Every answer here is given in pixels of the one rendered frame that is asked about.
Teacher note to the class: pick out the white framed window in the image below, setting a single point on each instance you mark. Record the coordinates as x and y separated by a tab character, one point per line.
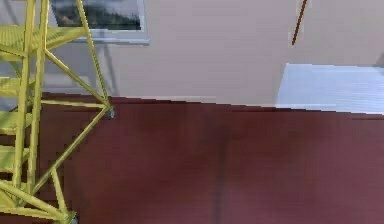
110	16

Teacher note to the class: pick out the brown thin stick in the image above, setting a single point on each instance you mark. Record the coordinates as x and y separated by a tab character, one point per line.
299	22

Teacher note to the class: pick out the white flat box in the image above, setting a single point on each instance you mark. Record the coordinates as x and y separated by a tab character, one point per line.
333	88

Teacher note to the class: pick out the yellow rolling step ladder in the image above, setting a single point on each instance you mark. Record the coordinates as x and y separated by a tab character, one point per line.
22	100

